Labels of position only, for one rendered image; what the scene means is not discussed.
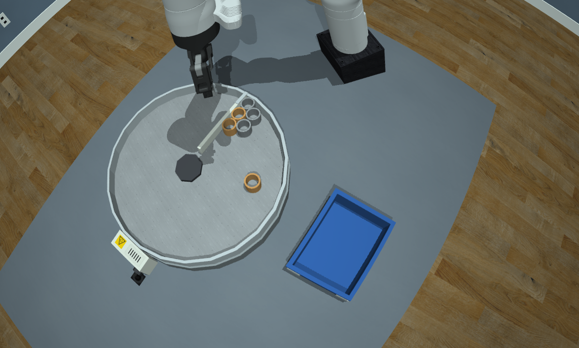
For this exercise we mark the blue open crate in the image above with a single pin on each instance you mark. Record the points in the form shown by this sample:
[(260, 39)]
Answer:
[(342, 245)]

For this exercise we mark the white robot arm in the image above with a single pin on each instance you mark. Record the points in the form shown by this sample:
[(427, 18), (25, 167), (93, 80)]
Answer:
[(346, 19)]

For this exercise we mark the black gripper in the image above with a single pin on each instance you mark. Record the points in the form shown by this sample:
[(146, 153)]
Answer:
[(199, 50)]

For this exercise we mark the bronze bushing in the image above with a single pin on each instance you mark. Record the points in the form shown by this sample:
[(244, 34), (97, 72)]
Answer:
[(227, 122), (249, 177), (238, 111)]

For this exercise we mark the grey metal bushing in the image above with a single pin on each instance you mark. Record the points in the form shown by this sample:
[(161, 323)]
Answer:
[(247, 101), (253, 111), (244, 133)]

